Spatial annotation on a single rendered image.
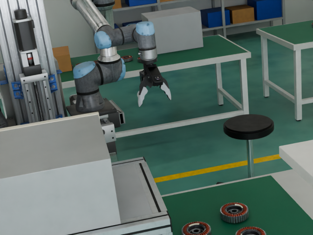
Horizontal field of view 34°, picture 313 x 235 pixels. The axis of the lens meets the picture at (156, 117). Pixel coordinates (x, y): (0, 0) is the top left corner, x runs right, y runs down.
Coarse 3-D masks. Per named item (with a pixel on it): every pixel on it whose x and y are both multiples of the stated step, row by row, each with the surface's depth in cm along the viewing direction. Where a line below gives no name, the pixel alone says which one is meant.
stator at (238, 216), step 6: (228, 204) 211; (234, 204) 210; (240, 204) 209; (222, 210) 207; (228, 210) 210; (234, 210) 208; (240, 210) 209; (246, 210) 205; (222, 216) 206; (228, 216) 203; (234, 216) 202; (240, 216) 202; (246, 216) 204; (234, 222) 203
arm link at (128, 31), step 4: (128, 24) 228; (132, 24) 225; (124, 28) 220; (128, 28) 221; (132, 28) 221; (124, 32) 219; (128, 32) 220; (132, 32) 220; (124, 36) 219; (128, 36) 220; (132, 36) 220; (124, 40) 220; (128, 40) 221; (132, 40) 222; (124, 44) 223
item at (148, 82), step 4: (152, 60) 217; (156, 60) 219; (144, 64) 223; (148, 64) 220; (144, 68) 224; (140, 72) 224; (144, 72) 224; (140, 76) 227; (144, 76) 221; (148, 76) 219; (140, 80) 227; (148, 80) 220; (148, 84) 221
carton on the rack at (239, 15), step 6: (234, 6) 850; (240, 6) 843; (246, 6) 836; (234, 12) 815; (240, 12) 817; (246, 12) 818; (252, 12) 820; (234, 18) 818; (240, 18) 820; (246, 18) 822; (252, 18) 823
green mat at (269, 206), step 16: (192, 192) 231; (208, 192) 229; (224, 192) 228; (240, 192) 226; (256, 192) 224; (272, 192) 223; (176, 208) 219; (192, 208) 218; (208, 208) 216; (256, 208) 212; (272, 208) 211; (288, 208) 209; (176, 224) 208; (224, 224) 204; (240, 224) 202; (256, 224) 201; (272, 224) 200; (288, 224) 199; (304, 224) 198
